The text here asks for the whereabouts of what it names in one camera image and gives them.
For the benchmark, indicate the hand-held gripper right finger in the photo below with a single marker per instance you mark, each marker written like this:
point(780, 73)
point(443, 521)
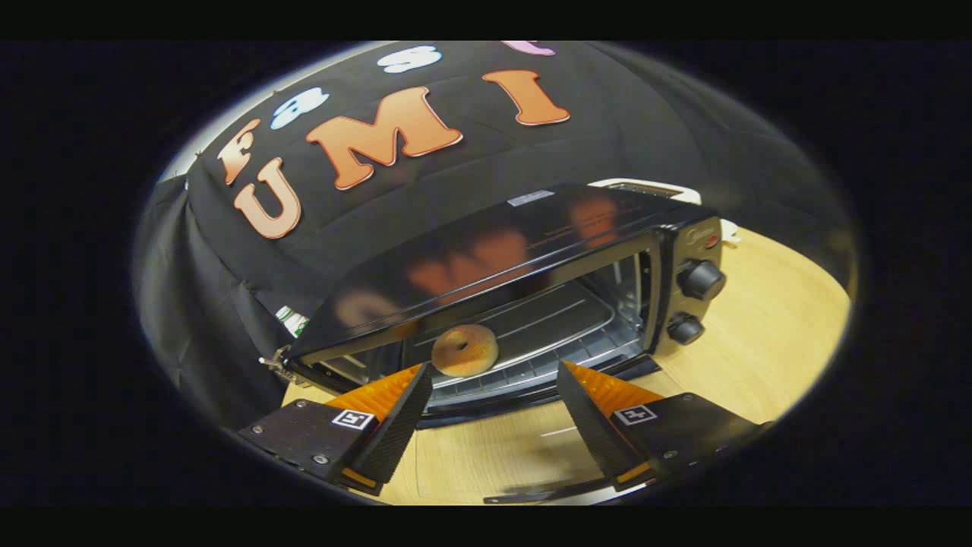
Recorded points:
point(591, 425)

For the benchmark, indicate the white appliance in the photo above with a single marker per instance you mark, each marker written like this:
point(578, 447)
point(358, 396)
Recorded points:
point(645, 186)

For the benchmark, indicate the black toaster oven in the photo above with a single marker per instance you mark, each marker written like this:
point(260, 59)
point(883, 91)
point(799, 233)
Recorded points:
point(486, 251)

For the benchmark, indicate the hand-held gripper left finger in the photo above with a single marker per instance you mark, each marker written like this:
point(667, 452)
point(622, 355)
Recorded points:
point(396, 425)

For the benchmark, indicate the brown bagel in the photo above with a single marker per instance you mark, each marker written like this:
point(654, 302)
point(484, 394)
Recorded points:
point(474, 357)

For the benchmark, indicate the white green-label bottle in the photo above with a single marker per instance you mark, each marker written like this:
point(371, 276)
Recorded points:
point(292, 323)

